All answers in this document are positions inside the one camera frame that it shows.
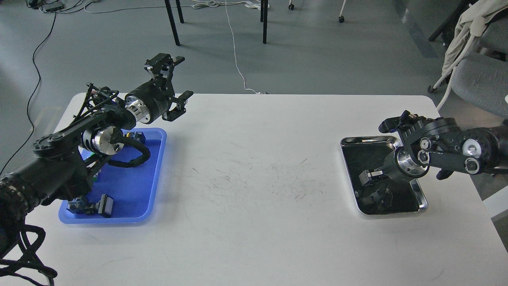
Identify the black power strip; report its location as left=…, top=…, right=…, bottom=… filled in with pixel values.
left=39, top=0, right=65, bottom=13

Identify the grey office chair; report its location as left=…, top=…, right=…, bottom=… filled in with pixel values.
left=427, top=17, right=507, bottom=125

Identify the black thin table leg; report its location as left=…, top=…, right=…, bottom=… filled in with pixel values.
left=175, top=0, right=185, bottom=23

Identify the black cable on floor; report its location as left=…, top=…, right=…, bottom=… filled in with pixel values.
left=0, top=12, right=58, bottom=175

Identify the yellow push button switch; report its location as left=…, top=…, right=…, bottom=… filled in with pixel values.
left=66, top=195, right=97, bottom=215

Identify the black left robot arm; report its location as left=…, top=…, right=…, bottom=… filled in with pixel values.
left=0, top=54, right=193, bottom=286

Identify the white cable on floor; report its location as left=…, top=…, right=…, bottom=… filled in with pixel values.
left=190, top=0, right=270, bottom=95

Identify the beige jacket on chair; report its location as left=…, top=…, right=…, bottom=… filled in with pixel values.
left=441, top=0, right=508, bottom=77

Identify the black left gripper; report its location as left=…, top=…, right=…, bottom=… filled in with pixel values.
left=125, top=54, right=194, bottom=124

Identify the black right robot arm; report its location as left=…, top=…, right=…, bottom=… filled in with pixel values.
left=359, top=110, right=508, bottom=186

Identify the silver metal tray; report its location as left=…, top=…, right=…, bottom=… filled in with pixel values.
left=341, top=136, right=428, bottom=217

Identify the black table leg right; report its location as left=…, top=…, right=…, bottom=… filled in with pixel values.
left=260, top=0, right=269, bottom=44

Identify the black table leg left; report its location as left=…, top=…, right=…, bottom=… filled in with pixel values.
left=164, top=0, right=180, bottom=46

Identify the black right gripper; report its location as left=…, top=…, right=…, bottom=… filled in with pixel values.
left=359, top=148, right=429, bottom=186

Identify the blue plastic tray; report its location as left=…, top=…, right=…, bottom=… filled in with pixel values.
left=58, top=128, right=167, bottom=224

